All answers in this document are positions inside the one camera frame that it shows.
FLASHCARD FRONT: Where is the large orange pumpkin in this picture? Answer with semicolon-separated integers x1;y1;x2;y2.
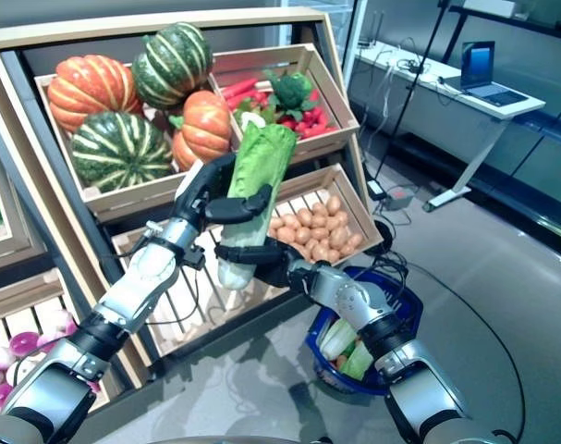
46;54;142;133

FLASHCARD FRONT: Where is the long red carrot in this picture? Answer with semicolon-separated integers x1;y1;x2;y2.
220;77;259;101
224;90;267;112

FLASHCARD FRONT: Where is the grey box red button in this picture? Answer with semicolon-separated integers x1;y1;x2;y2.
384;184;415;212

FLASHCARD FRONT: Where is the wooden slatted crate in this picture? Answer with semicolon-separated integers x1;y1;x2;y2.
208;43;360;163
0;267;113;413
109;221;309;357
265;162;385;269
0;133;48;274

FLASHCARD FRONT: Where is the white door frame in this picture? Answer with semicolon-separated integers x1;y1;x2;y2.
342;0;370;89

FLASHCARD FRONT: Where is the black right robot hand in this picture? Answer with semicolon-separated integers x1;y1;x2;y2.
213;240;318;291

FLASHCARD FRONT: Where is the black cable coil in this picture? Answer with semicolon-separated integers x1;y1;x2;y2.
373;216;397;254

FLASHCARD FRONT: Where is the large wooden crate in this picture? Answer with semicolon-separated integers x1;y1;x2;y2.
33;71;244;214

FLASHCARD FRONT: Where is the green striped pumpkin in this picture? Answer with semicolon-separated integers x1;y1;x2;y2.
131;21;214;111
70;110;174;193

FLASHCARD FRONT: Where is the grey robot torso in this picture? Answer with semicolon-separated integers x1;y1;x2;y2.
159;434;330;444

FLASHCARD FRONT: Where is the black router with antennas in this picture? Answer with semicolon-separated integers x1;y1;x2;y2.
357;9;385;50

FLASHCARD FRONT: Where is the black tangled cable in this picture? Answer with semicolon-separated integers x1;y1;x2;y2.
395;39;429;75

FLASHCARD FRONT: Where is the white hanging cable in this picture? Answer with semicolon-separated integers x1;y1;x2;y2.
379;45;404;140

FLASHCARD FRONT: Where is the long black floor cable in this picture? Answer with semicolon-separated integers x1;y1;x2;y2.
395;258;527;444

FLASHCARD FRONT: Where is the white cauliflower with leaves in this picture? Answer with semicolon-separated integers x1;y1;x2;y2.
233;108;274;135

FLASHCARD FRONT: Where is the green broccoli head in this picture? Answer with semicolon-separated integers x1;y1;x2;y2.
263;68;323;122

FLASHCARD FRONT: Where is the green white napa cabbage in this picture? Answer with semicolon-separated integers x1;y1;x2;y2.
216;122;299;291
338;340;376;381
319;318;359;361

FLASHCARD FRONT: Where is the black stand pole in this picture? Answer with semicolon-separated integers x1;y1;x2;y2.
374;0;450;184

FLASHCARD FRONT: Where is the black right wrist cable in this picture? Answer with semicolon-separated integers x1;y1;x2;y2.
365;252;409;302

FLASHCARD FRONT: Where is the small orange pumpkin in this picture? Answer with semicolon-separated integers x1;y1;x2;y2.
168;90;233;172

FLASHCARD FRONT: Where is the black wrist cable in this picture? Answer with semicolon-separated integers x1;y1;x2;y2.
365;252;409;302
99;221;207;327

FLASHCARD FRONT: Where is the blue plastic shopping basket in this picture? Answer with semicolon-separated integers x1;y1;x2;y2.
306;265;424;397

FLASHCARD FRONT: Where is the open grey laptop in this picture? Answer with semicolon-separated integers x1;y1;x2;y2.
439;40;531;108

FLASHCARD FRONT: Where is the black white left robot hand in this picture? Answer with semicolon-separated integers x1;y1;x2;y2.
173;154;274;232

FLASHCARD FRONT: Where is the wooden display shelf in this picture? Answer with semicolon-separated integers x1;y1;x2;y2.
0;6;385;385

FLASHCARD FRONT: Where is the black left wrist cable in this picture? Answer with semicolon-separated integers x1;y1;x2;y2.
99;221;207;327

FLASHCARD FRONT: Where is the white desk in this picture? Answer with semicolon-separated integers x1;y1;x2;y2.
353;39;547;214

